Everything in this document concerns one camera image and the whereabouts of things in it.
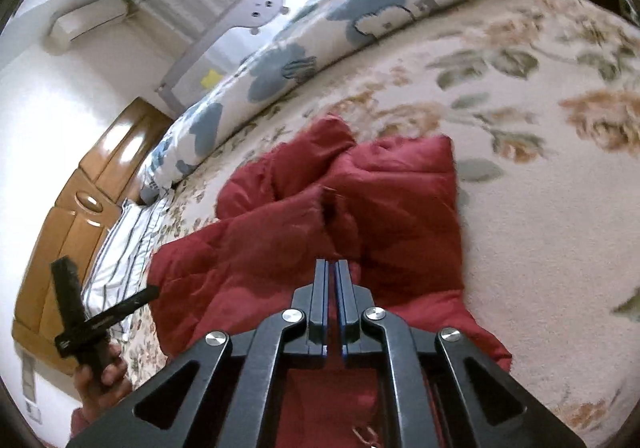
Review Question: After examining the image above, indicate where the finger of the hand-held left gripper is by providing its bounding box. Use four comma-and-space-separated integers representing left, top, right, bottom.
119, 284, 162, 323

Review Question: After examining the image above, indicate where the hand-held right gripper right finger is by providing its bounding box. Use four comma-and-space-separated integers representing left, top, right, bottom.
334, 259, 588, 448

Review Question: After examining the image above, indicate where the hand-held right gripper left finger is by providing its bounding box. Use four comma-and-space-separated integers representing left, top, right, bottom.
65, 259, 331, 448

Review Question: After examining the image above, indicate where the red padded jacket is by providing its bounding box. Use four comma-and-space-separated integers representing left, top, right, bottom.
147, 115, 513, 448

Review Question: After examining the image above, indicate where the person's left hand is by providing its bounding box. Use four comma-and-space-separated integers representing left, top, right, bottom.
75, 343, 132, 424

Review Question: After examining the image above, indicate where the striped pillow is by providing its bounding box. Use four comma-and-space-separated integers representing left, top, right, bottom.
82, 200, 176, 329

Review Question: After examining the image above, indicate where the wooden headboard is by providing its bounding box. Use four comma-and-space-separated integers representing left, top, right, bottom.
12, 98, 176, 376

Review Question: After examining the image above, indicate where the floral bed blanket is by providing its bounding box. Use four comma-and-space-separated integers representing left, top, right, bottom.
105, 0, 640, 448

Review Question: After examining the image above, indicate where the white air conditioner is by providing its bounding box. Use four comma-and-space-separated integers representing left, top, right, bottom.
47, 0, 128, 46

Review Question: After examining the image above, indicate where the wall outlet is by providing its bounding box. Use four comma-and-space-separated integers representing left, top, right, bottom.
20, 353, 43, 424

